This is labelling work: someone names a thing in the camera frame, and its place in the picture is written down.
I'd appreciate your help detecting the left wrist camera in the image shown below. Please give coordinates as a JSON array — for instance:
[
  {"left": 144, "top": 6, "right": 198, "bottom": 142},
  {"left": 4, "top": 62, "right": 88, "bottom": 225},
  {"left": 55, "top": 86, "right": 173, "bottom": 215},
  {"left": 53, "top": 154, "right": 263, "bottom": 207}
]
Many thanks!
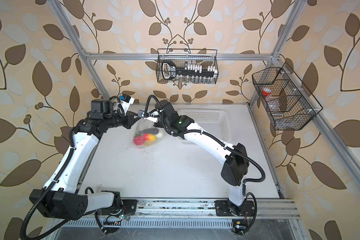
[{"left": 89, "top": 93, "right": 135, "bottom": 119}]

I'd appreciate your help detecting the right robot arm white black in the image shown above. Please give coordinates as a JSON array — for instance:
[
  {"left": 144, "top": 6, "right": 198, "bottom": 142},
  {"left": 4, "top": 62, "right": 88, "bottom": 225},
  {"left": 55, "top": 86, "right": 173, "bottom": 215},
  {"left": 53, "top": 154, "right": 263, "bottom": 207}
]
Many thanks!
[{"left": 155, "top": 100, "right": 266, "bottom": 235}]

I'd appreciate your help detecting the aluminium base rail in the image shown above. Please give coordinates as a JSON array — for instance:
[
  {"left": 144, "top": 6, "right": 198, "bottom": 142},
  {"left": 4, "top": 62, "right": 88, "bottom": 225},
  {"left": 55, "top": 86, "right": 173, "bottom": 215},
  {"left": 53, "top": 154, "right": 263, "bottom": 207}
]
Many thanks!
[{"left": 52, "top": 197, "right": 301, "bottom": 229}]

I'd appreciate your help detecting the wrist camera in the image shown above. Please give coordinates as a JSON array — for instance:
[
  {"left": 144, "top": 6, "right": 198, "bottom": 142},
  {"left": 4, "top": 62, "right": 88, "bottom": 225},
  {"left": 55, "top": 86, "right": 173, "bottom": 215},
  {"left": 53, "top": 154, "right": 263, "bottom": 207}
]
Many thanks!
[
  {"left": 89, "top": 93, "right": 135, "bottom": 119},
  {"left": 138, "top": 110, "right": 160, "bottom": 123}
]

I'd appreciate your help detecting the white plastic basket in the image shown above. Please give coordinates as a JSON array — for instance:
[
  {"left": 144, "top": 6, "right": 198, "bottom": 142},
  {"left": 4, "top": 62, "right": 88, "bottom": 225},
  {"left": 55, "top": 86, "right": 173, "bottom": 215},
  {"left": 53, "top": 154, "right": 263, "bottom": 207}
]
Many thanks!
[{"left": 178, "top": 109, "right": 231, "bottom": 142}]

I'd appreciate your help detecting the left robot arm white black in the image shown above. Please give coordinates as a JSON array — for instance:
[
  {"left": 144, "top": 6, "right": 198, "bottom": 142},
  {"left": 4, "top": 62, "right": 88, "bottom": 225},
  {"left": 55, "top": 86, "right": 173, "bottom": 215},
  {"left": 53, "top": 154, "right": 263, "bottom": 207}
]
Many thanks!
[{"left": 20, "top": 111, "right": 140, "bottom": 240}]

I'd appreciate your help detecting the red toy apple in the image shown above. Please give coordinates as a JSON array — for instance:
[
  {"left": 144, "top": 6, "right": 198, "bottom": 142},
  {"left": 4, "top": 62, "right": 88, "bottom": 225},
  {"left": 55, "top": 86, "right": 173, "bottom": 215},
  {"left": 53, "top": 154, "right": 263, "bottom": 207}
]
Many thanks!
[{"left": 133, "top": 136, "right": 144, "bottom": 146}]

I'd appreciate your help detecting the clear zip top bag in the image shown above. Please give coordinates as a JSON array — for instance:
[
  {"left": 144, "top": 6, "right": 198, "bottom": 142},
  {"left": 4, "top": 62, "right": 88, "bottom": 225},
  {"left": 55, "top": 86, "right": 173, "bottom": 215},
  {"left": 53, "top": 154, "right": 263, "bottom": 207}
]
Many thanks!
[{"left": 132, "top": 119, "right": 164, "bottom": 148}]

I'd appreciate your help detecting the black wire basket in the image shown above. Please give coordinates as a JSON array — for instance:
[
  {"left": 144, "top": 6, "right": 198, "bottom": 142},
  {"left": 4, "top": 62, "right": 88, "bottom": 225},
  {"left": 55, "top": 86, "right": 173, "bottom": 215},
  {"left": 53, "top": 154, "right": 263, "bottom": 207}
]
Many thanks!
[
  {"left": 252, "top": 63, "right": 323, "bottom": 131},
  {"left": 156, "top": 48, "right": 219, "bottom": 85}
]

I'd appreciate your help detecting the red capped clear bottle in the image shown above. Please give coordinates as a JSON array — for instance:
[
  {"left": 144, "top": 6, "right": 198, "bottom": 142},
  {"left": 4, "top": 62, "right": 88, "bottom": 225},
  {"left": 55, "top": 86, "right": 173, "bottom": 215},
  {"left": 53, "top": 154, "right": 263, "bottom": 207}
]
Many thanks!
[{"left": 262, "top": 88, "right": 278, "bottom": 103}]

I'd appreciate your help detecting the black wire basket back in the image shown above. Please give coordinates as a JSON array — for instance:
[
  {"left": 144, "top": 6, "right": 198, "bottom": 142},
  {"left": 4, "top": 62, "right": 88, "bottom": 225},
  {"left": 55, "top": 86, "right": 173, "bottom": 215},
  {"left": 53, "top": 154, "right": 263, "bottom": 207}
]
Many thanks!
[{"left": 156, "top": 48, "right": 219, "bottom": 85}]

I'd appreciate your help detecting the dark toy eggplant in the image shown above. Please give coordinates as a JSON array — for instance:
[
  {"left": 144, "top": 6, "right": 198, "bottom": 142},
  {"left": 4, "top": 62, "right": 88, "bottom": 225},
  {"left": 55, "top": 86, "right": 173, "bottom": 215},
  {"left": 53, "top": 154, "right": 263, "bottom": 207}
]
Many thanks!
[{"left": 138, "top": 128, "right": 158, "bottom": 136}]

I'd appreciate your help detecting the black wire basket right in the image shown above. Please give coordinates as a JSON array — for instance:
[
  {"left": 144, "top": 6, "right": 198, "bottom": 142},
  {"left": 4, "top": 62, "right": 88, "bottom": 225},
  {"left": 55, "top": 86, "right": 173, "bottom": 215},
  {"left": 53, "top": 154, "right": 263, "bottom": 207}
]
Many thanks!
[{"left": 252, "top": 63, "right": 323, "bottom": 131}]

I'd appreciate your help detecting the black tool with handle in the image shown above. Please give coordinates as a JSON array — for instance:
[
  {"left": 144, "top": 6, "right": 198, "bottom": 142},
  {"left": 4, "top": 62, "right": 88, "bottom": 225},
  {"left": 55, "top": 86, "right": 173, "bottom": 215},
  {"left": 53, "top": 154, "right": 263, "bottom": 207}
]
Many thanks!
[{"left": 159, "top": 60, "right": 219, "bottom": 80}]

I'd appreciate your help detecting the yellow toy potato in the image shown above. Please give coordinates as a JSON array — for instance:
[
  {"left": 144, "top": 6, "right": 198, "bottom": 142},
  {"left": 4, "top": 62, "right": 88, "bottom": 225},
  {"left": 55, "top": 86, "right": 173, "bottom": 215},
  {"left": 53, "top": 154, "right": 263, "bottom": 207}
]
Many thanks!
[{"left": 143, "top": 140, "right": 158, "bottom": 147}]

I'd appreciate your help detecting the red yellow toy mango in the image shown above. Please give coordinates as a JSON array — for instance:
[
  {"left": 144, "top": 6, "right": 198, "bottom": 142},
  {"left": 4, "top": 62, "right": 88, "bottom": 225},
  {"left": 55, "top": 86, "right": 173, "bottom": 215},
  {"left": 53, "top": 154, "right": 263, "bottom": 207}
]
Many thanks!
[{"left": 142, "top": 134, "right": 157, "bottom": 142}]

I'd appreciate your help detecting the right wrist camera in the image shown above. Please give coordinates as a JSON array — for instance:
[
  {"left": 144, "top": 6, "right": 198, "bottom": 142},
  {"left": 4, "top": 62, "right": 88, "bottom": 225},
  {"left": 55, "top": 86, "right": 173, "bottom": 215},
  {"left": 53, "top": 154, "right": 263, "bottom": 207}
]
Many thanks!
[{"left": 138, "top": 110, "right": 160, "bottom": 123}]

